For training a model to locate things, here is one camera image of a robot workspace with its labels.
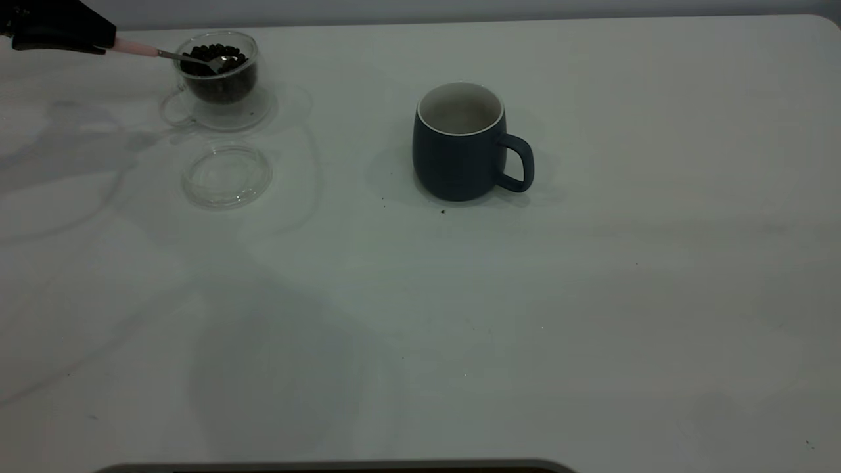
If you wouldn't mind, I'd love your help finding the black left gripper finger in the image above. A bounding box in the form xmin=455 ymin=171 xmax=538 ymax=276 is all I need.
xmin=62 ymin=0 xmax=118 ymax=47
xmin=11 ymin=32 xmax=110 ymax=56

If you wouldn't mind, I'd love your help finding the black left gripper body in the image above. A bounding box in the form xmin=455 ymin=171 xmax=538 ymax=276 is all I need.
xmin=0 ymin=0 xmax=74 ymax=40

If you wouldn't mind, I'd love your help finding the pink handled metal spoon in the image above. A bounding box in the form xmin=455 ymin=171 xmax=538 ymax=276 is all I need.
xmin=110 ymin=37 xmax=239 ymax=75

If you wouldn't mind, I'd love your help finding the dark blue ceramic mug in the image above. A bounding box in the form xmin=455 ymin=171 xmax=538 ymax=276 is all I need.
xmin=412 ymin=81 xmax=535 ymax=203

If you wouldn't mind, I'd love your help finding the pile of dark coffee beans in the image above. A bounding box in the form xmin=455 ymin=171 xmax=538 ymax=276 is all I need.
xmin=180 ymin=43 xmax=258 ymax=104

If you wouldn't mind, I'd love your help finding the clear glass cup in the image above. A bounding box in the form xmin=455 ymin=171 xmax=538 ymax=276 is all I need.
xmin=160 ymin=30 xmax=261 ymax=129

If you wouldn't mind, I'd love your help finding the clear glass saucer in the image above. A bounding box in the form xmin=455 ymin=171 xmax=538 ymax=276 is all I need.
xmin=163 ymin=82 xmax=281 ymax=133

